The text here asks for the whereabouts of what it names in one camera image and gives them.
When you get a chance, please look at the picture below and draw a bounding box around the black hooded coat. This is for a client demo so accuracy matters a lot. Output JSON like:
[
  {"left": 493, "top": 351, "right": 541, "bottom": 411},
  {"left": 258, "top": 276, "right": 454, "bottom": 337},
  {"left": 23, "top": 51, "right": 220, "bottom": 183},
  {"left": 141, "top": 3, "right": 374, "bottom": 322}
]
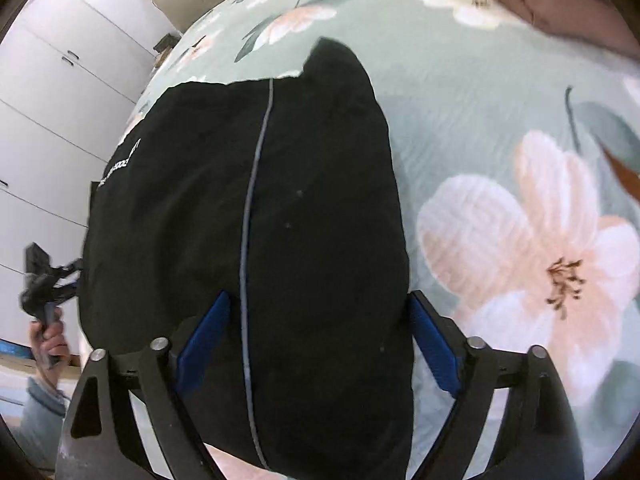
[{"left": 79, "top": 38, "right": 413, "bottom": 479}]

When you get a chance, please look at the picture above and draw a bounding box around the left forearm blue sleeve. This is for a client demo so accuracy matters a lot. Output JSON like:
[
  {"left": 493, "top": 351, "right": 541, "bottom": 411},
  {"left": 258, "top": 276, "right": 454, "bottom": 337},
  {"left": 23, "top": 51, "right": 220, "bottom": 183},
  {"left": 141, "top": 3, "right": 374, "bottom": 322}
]
[{"left": 11, "top": 377, "right": 66, "bottom": 474}]

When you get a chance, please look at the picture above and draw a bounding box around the left hand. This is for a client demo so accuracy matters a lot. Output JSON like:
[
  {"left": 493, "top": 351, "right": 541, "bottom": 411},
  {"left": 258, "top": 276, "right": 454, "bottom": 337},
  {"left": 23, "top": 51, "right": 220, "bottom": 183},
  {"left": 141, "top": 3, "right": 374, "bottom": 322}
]
[{"left": 28, "top": 307, "right": 70, "bottom": 373}]

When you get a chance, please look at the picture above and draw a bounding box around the white wardrobe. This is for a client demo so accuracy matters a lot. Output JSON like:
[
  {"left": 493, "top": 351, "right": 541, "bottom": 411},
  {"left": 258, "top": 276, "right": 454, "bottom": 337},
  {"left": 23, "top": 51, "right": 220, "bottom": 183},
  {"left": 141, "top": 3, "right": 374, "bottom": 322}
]
[{"left": 1, "top": 0, "right": 167, "bottom": 344}]

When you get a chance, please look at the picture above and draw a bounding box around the beige bedside table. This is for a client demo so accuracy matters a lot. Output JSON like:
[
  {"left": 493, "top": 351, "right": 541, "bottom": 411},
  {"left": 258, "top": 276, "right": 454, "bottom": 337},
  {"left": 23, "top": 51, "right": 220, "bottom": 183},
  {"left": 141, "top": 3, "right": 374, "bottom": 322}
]
[{"left": 153, "top": 34, "right": 180, "bottom": 68}]

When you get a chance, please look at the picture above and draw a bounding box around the floral green bed cover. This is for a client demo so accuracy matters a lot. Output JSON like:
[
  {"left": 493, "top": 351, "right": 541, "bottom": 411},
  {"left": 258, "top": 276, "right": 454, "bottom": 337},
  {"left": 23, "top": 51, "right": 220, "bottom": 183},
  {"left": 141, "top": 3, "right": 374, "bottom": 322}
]
[{"left": 131, "top": 0, "right": 639, "bottom": 478}]

